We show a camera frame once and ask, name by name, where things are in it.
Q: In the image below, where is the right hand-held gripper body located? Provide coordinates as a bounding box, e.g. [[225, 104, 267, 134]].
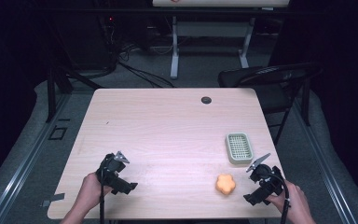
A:
[[245, 152, 285, 202]]

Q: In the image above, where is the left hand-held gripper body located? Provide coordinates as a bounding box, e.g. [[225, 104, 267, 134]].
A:
[[95, 150, 131, 191]]

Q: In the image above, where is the orange flower-shaped soap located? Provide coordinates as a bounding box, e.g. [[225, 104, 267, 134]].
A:
[[215, 173, 237, 196]]

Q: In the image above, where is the green soap dish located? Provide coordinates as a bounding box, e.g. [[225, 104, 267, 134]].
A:
[[224, 132, 255, 165]]

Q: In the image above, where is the person's left hand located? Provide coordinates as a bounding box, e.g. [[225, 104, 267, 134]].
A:
[[77, 172, 114, 217]]

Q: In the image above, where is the person's right hand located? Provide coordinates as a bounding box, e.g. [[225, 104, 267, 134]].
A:
[[265, 179, 310, 219]]

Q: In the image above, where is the grey tape strip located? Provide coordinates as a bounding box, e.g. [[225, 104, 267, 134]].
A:
[[39, 192, 66, 208]]

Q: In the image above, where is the black folding chair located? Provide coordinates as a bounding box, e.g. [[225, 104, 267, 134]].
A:
[[217, 62, 324, 147]]

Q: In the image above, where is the black metal stand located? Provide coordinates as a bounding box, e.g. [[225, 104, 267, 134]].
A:
[[44, 63, 103, 123]]

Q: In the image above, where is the dark equipment cabinet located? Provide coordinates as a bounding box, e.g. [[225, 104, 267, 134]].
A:
[[50, 13, 117, 71]]

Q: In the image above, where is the white-legged desk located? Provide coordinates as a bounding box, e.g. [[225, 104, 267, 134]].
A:
[[151, 0, 291, 80]]

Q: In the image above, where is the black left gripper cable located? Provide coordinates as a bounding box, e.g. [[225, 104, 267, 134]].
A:
[[98, 170, 106, 224]]

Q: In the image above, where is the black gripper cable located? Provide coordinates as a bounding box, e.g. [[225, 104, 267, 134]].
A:
[[268, 173, 292, 224], [98, 170, 106, 224]]

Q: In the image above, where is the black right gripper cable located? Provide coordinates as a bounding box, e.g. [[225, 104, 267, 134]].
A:
[[268, 173, 292, 224]]

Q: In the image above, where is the aluminium floor rail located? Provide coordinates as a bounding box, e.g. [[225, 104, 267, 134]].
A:
[[0, 91, 73, 224], [293, 98, 358, 224]]

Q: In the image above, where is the bundle of black floor cables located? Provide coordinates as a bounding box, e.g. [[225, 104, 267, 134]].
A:
[[89, 15, 175, 90]]

